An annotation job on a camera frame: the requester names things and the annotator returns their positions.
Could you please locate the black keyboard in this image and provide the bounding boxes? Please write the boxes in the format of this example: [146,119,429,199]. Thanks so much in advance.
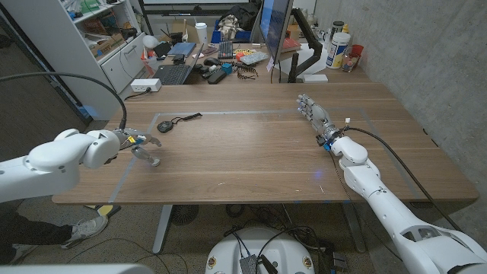
[218,40,234,60]

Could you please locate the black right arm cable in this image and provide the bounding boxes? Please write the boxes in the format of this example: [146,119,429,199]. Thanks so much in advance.
[342,126,463,233]

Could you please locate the white round lamp head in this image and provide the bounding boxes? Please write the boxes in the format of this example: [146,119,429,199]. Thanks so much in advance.
[142,34,161,49]

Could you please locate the white canister blue label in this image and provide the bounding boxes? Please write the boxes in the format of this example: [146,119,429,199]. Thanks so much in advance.
[326,32,352,70]

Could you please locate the white paper cup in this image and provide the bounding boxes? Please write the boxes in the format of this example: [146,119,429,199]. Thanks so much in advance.
[194,21,208,45]

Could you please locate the white power strip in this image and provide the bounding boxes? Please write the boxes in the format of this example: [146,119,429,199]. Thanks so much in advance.
[130,78,163,94]

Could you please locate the black oblong case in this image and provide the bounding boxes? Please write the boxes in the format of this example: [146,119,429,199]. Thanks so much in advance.
[207,70,228,85]

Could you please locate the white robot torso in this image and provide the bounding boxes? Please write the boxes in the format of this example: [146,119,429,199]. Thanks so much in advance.
[205,227,316,274]

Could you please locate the pile of dark clothes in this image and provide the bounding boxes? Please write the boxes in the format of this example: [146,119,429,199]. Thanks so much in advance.
[218,2,262,32]

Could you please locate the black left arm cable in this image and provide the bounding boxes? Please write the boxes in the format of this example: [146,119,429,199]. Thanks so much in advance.
[0,72,128,130]

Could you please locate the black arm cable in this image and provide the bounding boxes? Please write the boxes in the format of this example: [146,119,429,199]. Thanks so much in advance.
[342,126,463,233]
[0,72,128,130]

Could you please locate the dark bottle with lid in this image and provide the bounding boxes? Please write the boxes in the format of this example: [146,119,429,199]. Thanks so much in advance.
[330,21,345,39]

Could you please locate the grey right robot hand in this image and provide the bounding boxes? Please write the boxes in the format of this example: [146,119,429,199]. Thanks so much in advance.
[296,94,342,148]

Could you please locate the black stopwatch with lanyard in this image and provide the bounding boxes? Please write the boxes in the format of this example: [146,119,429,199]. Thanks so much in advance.
[156,112,203,134]

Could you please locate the black computer monitor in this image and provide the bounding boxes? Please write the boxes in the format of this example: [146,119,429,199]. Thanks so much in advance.
[258,0,294,64]

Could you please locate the grey sneaker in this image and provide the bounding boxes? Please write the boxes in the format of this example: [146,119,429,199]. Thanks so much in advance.
[60,215,110,250]

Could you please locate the white shelf cabinet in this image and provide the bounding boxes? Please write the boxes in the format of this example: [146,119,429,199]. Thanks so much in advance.
[0,0,148,121]

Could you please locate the yellow and black floor item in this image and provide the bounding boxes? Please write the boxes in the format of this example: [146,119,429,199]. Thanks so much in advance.
[85,204,123,218]

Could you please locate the black open laptop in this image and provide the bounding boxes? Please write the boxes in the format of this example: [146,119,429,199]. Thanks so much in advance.
[151,43,205,86]

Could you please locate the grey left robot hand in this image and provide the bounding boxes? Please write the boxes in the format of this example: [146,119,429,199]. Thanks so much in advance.
[113,127,163,168]

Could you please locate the grey metal table leg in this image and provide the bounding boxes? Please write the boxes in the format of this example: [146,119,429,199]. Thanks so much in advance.
[151,204,173,255]

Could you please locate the white small keyboard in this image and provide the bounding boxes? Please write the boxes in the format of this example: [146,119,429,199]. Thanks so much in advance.
[239,51,269,65]

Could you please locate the blue notebook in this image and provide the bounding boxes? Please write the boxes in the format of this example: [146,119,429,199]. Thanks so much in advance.
[167,41,198,58]

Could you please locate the person's leg black trousers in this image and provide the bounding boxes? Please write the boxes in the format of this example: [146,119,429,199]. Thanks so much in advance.
[0,211,74,247]

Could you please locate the red plastic cup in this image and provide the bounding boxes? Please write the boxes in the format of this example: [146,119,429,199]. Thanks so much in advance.
[346,44,364,69]

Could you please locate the blue storage crate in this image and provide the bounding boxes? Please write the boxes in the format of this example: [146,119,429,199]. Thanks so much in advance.
[211,18,253,44]

